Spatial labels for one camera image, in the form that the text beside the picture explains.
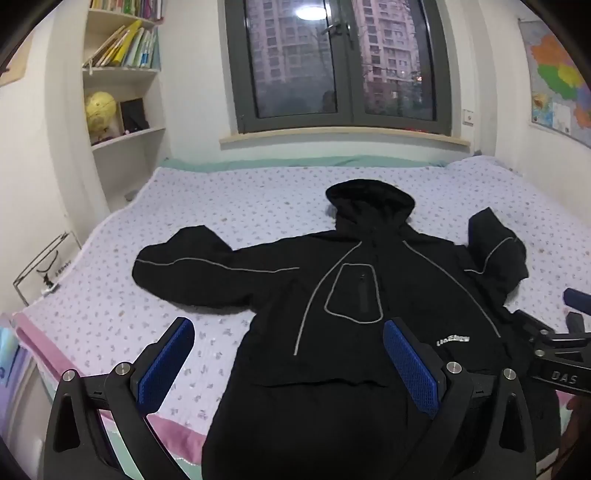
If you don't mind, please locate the grey framed window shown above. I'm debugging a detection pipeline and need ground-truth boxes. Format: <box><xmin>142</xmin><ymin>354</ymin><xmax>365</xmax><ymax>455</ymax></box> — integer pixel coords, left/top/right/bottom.
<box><xmin>225</xmin><ymin>0</ymin><xmax>451</xmax><ymax>134</ymax></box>

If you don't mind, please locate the black hooded jacket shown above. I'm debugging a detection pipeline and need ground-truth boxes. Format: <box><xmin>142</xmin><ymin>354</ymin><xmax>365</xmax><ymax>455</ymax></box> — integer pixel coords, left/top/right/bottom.
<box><xmin>131</xmin><ymin>180</ymin><xmax>561</xmax><ymax>480</ymax></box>

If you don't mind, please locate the row of upright books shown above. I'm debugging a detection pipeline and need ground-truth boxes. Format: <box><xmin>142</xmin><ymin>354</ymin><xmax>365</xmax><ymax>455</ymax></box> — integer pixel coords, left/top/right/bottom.
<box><xmin>90</xmin><ymin>0</ymin><xmax>164</xmax><ymax>21</ymax></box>

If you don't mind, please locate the colourful wall map poster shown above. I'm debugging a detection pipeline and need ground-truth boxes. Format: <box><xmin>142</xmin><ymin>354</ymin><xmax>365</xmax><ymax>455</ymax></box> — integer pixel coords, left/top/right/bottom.
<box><xmin>518</xmin><ymin>18</ymin><xmax>591</xmax><ymax>149</ymax></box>

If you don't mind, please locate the light green bed sheet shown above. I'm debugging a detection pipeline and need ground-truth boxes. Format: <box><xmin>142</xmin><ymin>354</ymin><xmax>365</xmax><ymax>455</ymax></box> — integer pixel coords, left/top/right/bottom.
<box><xmin>159</xmin><ymin>156</ymin><xmax>448</xmax><ymax>173</ymax></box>

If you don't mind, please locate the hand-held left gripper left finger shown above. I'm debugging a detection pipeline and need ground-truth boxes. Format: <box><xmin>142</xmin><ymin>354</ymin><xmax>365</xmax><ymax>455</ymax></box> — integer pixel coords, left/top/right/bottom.
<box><xmin>44</xmin><ymin>316</ymin><xmax>197</xmax><ymax>480</ymax></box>

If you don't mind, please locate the wooden windowsill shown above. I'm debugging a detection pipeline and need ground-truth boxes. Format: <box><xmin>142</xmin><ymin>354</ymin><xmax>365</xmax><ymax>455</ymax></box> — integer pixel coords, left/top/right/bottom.
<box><xmin>219</xmin><ymin>126</ymin><xmax>471</xmax><ymax>154</ymax></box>

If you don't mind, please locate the black box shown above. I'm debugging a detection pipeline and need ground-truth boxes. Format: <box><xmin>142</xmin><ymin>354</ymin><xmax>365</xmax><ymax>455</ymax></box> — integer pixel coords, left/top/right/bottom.
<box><xmin>119</xmin><ymin>98</ymin><xmax>150</xmax><ymax>133</ymax></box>

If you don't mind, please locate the stack of leaning books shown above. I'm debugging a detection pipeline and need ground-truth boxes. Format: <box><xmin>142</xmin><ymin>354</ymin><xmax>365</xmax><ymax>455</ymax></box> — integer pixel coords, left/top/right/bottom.
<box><xmin>83</xmin><ymin>18</ymin><xmax>160</xmax><ymax>70</ymax></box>

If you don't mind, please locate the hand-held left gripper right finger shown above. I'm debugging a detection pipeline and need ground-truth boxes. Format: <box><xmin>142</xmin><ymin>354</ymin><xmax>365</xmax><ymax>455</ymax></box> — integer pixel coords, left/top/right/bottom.
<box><xmin>382</xmin><ymin>318</ymin><xmax>539</xmax><ymax>480</ymax></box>

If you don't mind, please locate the white wall bookshelf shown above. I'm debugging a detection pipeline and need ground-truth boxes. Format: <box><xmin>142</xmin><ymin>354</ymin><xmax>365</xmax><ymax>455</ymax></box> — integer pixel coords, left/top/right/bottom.
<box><xmin>81</xmin><ymin>0</ymin><xmax>168</xmax><ymax>154</ymax></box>

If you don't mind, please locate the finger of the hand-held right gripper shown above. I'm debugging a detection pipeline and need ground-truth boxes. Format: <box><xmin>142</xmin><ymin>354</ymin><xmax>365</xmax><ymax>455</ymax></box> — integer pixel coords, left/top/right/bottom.
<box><xmin>563</xmin><ymin>287</ymin><xmax>591</xmax><ymax>334</ymax></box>
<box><xmin>495</xmin><ymin>308</ymin><xmax>561</xmax><ymax>360</ymax></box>

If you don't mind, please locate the tan wall board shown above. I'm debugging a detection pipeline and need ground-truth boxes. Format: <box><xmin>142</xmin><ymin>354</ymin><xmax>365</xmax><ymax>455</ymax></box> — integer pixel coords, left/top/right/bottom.
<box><xmin>0</xmin><ymin>31</ymin><xmax>36</xmax><ymax>88</ymax></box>

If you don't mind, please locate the yellow globe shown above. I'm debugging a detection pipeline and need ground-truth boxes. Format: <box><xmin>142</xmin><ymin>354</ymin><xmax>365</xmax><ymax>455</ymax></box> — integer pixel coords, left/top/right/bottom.
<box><xmin>84</xmin><ymin>91</ymin><xmax>117</xmax><ymax>145</ymax></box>

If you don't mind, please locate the colourful printed box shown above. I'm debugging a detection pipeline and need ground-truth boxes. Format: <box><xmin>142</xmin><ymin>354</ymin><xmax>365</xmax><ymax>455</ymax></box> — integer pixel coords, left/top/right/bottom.
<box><xmin>0</xmin><ymin>314</ymin><xmax>34</xmax><ymax>394</ymax></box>

